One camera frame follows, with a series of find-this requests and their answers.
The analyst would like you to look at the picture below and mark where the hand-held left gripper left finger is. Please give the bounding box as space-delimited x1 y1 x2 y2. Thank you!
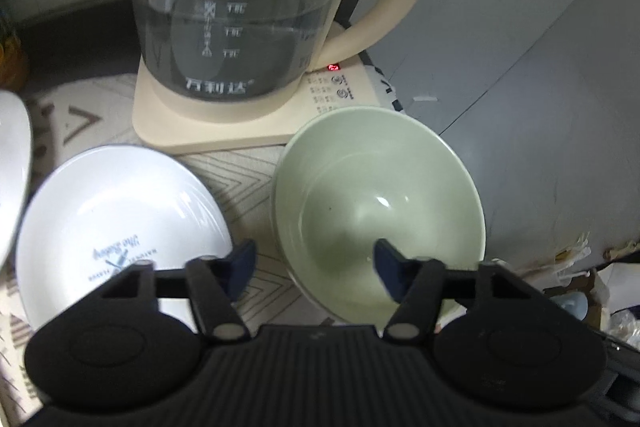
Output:
99 240 258 342

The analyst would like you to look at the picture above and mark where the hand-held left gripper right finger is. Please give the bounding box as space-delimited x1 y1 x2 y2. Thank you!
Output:
373 238 543 341

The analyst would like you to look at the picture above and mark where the light green ceramic bowl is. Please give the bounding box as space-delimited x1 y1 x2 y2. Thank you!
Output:
272 106 487 326

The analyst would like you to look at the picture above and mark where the white plate with blue print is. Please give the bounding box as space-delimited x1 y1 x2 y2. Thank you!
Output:
15 145 235 334

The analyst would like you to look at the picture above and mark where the patterned table mat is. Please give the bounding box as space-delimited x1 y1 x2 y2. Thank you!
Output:
0 51 407 427

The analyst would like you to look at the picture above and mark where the cream kettle heating base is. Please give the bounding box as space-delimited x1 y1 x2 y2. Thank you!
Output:
132 23 375 154

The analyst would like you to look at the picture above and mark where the cardboard box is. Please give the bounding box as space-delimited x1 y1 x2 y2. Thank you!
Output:
542 268 640 333

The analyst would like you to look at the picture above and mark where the clear plastic bag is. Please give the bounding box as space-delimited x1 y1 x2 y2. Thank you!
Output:
602 304 640 343

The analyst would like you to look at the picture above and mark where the plain white plate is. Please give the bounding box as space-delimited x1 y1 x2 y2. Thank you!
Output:
0 91 35 264

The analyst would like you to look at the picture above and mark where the glass electric kettle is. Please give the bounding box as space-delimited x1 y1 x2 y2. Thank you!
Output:
127 0 427 98

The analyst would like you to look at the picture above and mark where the orange juice bottle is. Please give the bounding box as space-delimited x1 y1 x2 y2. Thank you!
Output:
0 7 30 92

